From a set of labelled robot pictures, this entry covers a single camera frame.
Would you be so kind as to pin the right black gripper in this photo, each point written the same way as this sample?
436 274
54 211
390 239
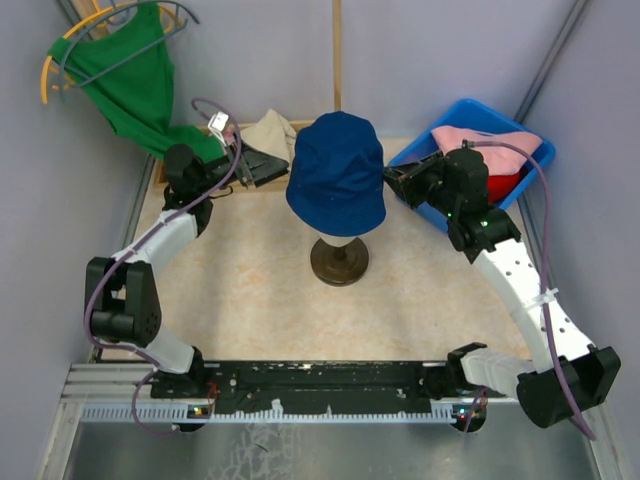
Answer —
401 179

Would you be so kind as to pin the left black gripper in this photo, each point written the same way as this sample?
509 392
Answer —
262 167

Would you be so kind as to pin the blue plastic bin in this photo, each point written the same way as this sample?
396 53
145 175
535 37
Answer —
468 113

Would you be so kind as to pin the blue hat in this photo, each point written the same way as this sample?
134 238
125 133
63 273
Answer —
336 180

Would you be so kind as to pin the cream mannequin head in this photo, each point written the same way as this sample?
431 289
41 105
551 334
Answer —
339 261

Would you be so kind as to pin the wooden clothes rack with tray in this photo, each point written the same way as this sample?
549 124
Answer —
91 9

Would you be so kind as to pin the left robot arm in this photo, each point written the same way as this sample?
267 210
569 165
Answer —
122 306

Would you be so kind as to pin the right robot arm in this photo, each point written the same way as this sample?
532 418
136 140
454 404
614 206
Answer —
567 374

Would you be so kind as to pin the beige cloth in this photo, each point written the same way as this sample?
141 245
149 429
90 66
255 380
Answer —
273 134

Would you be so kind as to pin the red hat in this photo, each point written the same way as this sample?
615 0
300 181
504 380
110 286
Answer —
500 186

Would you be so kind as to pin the green shirt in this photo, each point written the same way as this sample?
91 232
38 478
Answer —
137 101

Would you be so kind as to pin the grey hanger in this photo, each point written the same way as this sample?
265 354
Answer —
103 47

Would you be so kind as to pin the yellow hanger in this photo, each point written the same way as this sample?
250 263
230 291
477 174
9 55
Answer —
54 74

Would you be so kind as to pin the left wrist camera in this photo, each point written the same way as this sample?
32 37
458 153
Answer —
217 125

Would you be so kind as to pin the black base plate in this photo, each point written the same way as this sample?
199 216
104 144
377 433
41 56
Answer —
313 388

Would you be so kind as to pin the aluminium rail frame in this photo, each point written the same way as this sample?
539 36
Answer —
540 393

